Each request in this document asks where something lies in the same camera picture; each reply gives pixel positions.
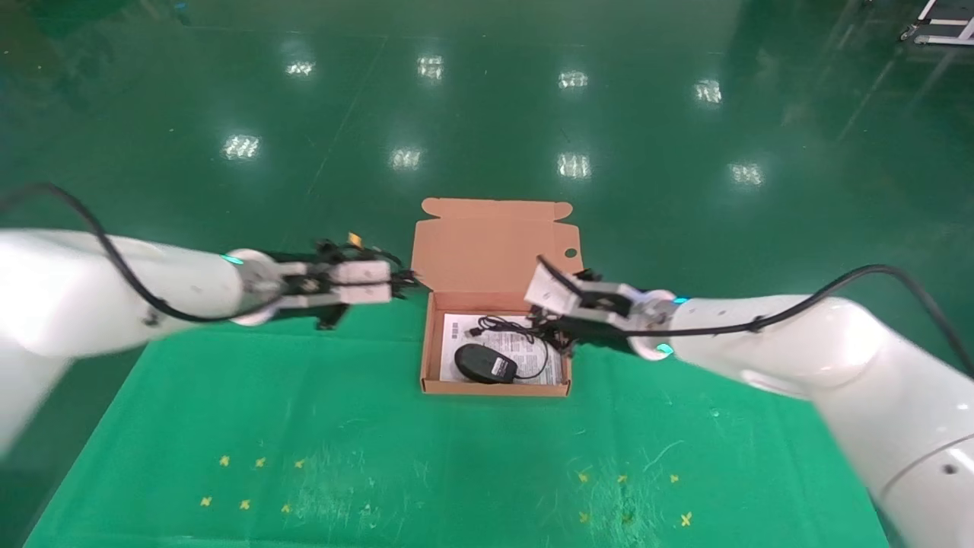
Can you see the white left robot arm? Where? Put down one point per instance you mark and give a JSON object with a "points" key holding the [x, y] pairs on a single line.
{"points": [[76, 289]]}

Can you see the white metal floor frame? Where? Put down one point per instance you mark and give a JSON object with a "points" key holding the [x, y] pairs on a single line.
{"points": [[943, 30]]}

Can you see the green table cloth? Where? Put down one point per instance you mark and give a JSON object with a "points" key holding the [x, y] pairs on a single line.
{"points": [[380, 457]]}

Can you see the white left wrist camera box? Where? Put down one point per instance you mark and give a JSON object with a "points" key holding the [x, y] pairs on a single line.
{"points": [[364, 281]]}

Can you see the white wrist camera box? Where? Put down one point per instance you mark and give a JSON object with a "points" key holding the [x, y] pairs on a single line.
{"points": [[552, 288], [364, 281]]}

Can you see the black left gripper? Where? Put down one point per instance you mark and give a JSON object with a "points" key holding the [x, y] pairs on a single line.
{"points": [[308, 297]]}

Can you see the printed white paper sheet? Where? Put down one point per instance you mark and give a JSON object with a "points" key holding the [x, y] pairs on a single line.
{"points": [[525, 358]]}

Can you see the open brown cardboard box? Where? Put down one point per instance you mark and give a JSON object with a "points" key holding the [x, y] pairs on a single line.
{"points": [[494, 243]]}

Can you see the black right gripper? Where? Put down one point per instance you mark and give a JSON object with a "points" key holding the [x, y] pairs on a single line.
{"points": [[601, 323]]}

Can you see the black computer mouse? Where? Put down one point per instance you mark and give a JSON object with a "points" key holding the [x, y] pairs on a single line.
{"points": [[483, 364]]}

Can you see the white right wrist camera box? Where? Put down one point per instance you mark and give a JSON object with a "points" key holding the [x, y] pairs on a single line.
{"points": [[552, 288]]}

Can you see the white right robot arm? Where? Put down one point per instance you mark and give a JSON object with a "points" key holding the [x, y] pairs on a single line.
{"points": [[837, 358]]}

